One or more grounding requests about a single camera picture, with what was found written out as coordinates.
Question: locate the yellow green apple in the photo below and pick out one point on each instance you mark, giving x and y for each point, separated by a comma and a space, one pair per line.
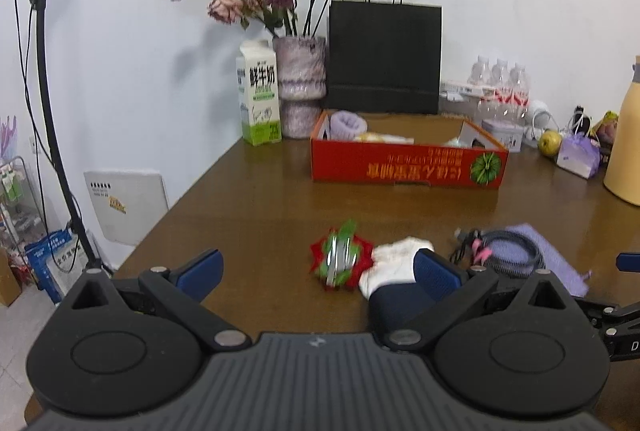
550, 143

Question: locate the white green milk carton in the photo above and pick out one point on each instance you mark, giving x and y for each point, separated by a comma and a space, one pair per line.
259, 101

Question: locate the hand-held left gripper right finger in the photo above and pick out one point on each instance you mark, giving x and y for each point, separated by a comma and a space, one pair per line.
434, 272

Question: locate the red cardboard box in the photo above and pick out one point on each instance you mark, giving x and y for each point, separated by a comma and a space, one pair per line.
400, 166

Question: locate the white wall socket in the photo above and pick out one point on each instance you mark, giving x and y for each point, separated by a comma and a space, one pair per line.
33, 144

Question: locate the yellow thermos jug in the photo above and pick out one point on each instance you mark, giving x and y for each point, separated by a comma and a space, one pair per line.
625, 141

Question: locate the purple tissue packet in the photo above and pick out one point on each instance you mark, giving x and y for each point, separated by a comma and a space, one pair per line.
577, 156

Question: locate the brown cardboard carton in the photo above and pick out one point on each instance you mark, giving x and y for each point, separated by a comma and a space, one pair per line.
7, 278

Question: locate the black paper bag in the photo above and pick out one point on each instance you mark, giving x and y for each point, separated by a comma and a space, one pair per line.
385, 56

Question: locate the purple linen pouch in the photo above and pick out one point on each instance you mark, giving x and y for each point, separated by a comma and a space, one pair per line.
560, 266

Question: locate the white wall box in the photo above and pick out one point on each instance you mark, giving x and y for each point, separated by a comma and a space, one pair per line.
125, 206

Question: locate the lavender fluffy towel roll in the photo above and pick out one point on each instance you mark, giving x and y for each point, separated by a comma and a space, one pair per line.
347, 125

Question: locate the clear water bottle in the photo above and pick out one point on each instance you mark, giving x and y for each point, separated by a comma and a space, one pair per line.
500, 78
519, 83
481, 76

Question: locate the navy blue pouch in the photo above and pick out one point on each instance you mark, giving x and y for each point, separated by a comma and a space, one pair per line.
395, 311

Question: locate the red green ribbon bow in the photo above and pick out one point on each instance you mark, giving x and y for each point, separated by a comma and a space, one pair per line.
340, 258

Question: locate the colourful snack packet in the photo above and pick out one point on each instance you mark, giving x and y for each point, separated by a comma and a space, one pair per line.
606, 128

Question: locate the white sock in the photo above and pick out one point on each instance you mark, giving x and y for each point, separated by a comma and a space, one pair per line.
392, 263

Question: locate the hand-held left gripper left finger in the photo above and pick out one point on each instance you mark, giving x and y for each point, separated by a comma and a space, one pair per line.
202, 272

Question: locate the yellow white plush toy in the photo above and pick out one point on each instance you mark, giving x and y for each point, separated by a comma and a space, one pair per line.
382, 138

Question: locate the black light stand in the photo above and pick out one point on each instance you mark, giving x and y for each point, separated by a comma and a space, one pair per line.
50, 86

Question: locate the blue white bags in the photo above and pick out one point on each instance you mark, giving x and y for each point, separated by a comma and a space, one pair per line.
52, 266

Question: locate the purple glass vase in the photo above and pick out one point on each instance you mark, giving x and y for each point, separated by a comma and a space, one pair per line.
300, 86

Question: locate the long white carton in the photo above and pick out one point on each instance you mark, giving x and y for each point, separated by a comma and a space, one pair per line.
457, 90

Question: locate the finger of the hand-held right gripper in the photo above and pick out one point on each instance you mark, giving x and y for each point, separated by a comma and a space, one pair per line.
631, 261
607, 317

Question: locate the small white fan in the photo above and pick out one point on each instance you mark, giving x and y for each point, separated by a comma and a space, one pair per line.
539, 113

